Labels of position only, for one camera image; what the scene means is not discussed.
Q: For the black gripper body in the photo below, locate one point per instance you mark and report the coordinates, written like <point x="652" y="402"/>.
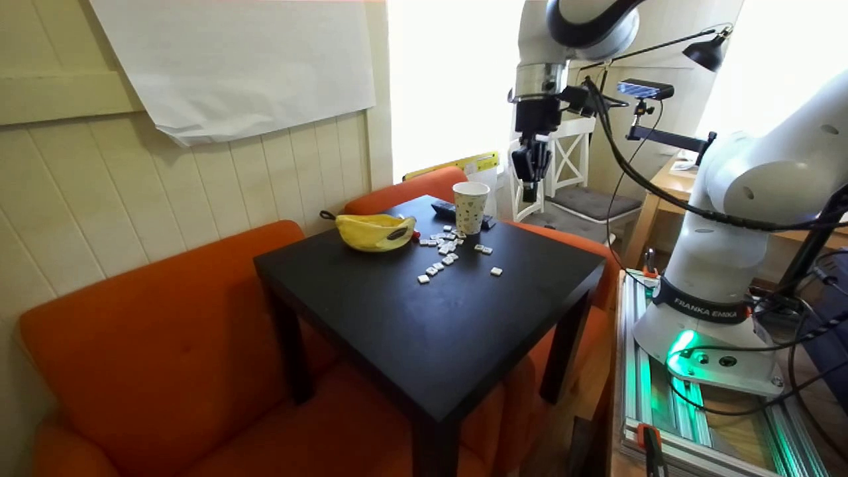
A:
<point x="537" y="124"/>

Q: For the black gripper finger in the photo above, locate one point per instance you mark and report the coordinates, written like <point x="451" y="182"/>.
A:
<point x="524" y="172"/>
<point x="538" y="166"/>

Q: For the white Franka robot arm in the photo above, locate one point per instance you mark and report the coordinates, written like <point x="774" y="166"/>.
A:
<point x="760" y="194"/>

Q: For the aluminium robot base platform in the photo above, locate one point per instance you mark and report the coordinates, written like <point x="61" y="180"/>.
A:
<point x="707" y="426"/>

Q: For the white wooden chair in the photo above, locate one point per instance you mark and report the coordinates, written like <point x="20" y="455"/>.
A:
<point x="574" y="161"/>

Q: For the yellow window sill strip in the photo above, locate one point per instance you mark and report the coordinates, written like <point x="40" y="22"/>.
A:
<point x="473" y="164"/>

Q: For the patterned paper cup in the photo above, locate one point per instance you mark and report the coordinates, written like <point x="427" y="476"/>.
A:
<point x="471" y="211"/>

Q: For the gray seat cushion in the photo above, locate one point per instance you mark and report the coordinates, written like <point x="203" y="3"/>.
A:
<point x="597" y="202"/>

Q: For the yellow banana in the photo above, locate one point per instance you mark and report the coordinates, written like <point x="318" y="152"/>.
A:
<point x="371" y="235"/>

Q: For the black desk lamp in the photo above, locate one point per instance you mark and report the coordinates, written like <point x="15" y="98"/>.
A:
<point x="712" y="51"/>

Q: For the black square side table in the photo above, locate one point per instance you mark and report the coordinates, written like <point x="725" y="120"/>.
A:
<point x="424" y="335"/>

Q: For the orange clamp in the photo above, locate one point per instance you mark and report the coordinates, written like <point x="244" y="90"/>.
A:
<point x="650" y="442"/>

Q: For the orange sofa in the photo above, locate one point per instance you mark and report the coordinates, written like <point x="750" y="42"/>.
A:
<point x="161" y="353"/>

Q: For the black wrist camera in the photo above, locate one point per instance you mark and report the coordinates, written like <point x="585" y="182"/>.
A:
<point x="586" y="100"/>

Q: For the black camera on stand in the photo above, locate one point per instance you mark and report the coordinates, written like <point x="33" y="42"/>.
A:
<point x="646" y="90"/>

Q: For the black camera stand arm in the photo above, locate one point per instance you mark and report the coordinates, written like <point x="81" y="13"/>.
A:
<point x="667" y="137"/>

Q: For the white paper wall sheet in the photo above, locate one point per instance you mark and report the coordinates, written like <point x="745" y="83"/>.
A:
<point x="239" y="63"/>

